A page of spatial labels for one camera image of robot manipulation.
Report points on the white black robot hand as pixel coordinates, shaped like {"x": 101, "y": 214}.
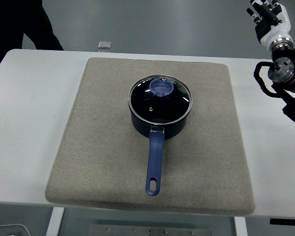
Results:
{"x": 277, "y": 30}

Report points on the glass lid with blue knob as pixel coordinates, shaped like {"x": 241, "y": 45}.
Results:
{"x": 162, "y": 108}

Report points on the small silver square object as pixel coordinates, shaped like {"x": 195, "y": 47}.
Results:
{"x": 104, "y": 44}

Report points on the black table control panel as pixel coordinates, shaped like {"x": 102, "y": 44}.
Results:
{"x": 287, "y": 221}

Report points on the white table leg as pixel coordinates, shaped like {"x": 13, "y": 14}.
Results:
{"x": 240, "y": 227}
{"x": 54, "y": 221}

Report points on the beige fabric mat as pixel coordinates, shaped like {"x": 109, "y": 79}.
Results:
{"x": 100, "y": 147}

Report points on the grey metal plate with screws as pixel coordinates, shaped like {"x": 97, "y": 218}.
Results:
{"x": 150, "y": 231}

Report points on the person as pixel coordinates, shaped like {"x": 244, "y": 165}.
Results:
{"x": 5, "y": 24}

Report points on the white rounded object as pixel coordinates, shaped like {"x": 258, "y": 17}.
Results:
{"x": 7, "y": 230}

